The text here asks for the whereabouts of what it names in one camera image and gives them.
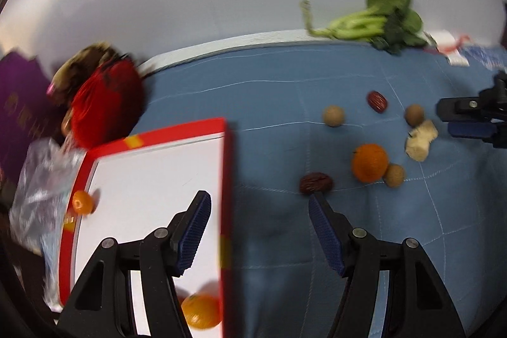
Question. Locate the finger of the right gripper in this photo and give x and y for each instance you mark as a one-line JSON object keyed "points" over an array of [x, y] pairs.
{"points": [[459, 109], [470, 130]]}

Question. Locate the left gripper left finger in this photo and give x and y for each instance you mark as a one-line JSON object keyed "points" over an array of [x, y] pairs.
{"points": [[100, 303]]}

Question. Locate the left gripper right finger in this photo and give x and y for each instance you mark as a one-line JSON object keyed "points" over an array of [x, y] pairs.
{"points": [[418, 303]]}

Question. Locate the pale ginger piece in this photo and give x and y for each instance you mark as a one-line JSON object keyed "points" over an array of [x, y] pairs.
{"points": [[419, 141]]}

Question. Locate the red jujube top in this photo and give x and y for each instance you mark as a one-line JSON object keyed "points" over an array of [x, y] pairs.
{"points": [[377, 102]]}

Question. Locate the large orange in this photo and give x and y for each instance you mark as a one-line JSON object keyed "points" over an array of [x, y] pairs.
{"points": [[202, 311], [369, 163]]}

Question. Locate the small orange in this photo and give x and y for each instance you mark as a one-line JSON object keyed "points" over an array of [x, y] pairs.
{"points": [[82, 202]]}

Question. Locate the dark red jujube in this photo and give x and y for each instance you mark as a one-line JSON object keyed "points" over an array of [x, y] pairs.
{"points": [[315, 182]]}

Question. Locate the blue printed plastic wrapper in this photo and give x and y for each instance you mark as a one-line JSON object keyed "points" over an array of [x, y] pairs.
{"points": [[491, 57]]}

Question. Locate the white red paper packet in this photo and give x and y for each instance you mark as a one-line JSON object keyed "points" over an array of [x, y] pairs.
{"points": [[442, 42]]}

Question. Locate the blue quilted mat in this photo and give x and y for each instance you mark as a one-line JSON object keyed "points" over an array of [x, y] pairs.
{"points": [[454, 202]]}

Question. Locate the green bok choy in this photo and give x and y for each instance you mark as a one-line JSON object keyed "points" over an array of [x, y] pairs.
{"points": [[387, 25]]}

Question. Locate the clear plastic bag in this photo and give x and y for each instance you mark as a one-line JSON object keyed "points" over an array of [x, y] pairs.
{"points": [[40, 204]]}

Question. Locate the purple gift bag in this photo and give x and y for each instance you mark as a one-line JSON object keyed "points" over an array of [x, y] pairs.
{"points": [[27, 114]]}

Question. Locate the floral brown cloth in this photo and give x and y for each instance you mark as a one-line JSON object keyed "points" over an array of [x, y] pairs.
{"points": [[69, 78]]}

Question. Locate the red drawstring pouch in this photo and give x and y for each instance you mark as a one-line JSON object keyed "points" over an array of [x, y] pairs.
{"points": [[108, 105]]}

